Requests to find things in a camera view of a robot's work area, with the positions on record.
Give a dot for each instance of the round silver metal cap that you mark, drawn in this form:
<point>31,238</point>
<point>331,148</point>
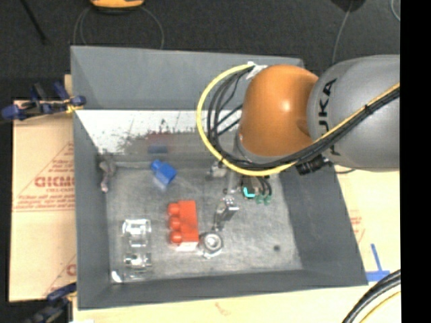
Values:
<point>211,242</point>

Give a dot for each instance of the black cylinder on white bracket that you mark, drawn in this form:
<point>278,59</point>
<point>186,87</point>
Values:
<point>311,165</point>

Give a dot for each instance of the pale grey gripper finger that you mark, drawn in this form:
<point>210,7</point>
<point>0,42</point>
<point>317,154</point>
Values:
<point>230,210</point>
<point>218,218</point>

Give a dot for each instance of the blue toy block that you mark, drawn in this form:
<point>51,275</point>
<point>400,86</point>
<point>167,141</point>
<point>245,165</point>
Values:
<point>164,172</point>

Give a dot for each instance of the brown cardboard board, red print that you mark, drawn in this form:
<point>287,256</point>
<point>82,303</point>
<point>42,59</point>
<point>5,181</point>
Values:
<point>40,214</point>

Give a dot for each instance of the red toy block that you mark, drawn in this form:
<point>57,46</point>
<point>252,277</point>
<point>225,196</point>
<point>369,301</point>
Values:
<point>185,222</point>

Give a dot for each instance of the grey metal bin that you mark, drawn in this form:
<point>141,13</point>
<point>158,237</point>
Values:
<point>235,247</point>

